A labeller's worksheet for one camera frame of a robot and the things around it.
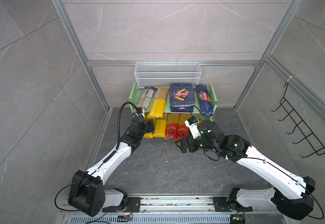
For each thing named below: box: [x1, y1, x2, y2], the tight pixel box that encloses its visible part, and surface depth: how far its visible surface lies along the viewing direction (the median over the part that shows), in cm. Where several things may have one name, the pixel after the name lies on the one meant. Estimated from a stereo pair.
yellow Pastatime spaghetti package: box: [147, 86, 171, 119], surface depth 84 cm
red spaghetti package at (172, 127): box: [165, 112, 180, 140], surface depth 88 cm
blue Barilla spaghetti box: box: [195, 84, 214, 117], surface depth 83 cm
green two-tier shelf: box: [128, 81, 219, 122], surface depth 83 cm
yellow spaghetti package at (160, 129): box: [152, 119, 167, 139], surface depth 90 cm
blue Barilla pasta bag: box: [169, 83, 195, 113], surface depth 82 cm
